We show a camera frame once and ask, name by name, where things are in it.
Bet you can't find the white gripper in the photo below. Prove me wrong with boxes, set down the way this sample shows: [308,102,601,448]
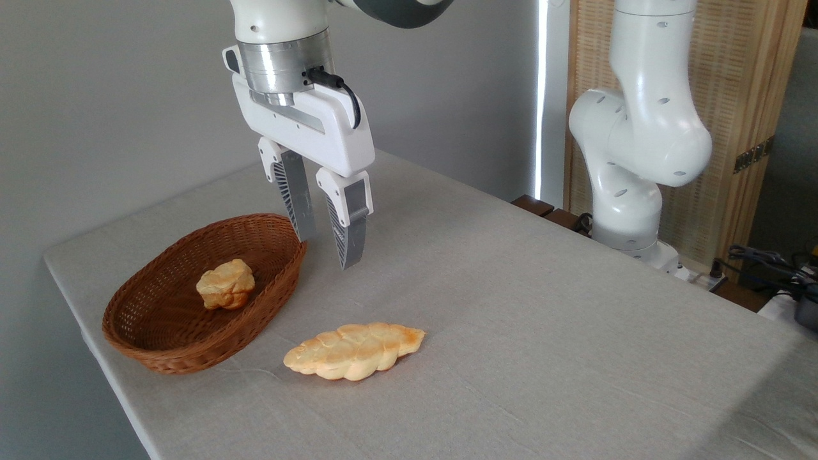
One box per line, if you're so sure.
[222,45,376,270]

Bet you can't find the long braided bread loaf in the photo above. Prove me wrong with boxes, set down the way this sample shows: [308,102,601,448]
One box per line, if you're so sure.
[283,323,426,382]

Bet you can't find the small round bread roll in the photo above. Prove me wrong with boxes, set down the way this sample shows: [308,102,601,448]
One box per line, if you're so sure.
[196,258,256,311]

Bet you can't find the brown wicker oval basket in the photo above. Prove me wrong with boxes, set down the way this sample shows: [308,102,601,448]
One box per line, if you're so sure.
[102,213,308,375]

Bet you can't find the dark brown wooden furniture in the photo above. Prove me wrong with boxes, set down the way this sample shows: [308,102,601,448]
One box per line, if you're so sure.
[511,194,592,237]

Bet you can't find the grey linen tablecloth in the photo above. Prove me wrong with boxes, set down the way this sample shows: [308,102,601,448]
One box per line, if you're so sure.
[43,149,818,460]

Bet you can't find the metal screen hinge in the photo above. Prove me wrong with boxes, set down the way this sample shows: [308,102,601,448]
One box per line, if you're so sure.
[733,136,776,174]

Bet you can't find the wooden bamboo folding screen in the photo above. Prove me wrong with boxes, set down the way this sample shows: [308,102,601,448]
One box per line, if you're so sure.
[565,0,810,283]

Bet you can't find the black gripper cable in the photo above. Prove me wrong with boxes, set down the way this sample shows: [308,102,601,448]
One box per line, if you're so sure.
[307,67,362,129]

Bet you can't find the black cable bundle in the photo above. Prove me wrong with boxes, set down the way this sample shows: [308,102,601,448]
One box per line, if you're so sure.
[711,245,818,301]

